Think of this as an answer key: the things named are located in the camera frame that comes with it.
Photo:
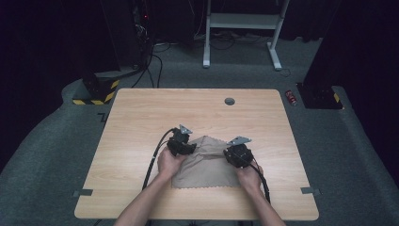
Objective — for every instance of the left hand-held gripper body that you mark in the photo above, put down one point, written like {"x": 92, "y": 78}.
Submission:
{"x": 177, "y": 142}

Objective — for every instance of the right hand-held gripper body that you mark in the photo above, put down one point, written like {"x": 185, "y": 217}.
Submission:
{"x": 239, "y": 155}

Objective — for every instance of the beige cloth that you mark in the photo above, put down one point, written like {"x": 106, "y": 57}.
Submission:
{"x": 207, "y": 169}

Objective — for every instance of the person's left hand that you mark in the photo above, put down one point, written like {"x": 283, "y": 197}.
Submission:
{"x": 169, "y": 166}

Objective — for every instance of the person's right hand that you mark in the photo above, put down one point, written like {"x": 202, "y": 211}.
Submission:
{"x": 249, "y": 179}

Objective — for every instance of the grey table grommet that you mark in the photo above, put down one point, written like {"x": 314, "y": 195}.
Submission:
{"x": 229, "y": 101}

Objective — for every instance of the red can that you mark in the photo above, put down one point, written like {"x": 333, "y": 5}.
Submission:
{"x": 290, "y": 97}

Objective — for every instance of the black floor tape mark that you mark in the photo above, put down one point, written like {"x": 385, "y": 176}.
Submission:
{"x": 103, "y": 116}

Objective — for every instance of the black yellow striped base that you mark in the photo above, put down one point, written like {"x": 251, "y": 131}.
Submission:
{"x": 97, "y": 91}

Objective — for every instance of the black base with yellow mark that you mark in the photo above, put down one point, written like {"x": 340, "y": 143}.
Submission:
{"x": 318, "y": 97}

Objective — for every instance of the dark equipment rack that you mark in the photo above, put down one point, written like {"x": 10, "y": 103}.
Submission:
{"x": 142, "y": 31}

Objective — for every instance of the white metal stand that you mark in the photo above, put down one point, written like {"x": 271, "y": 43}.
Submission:
{"x": 243, "y": 21}

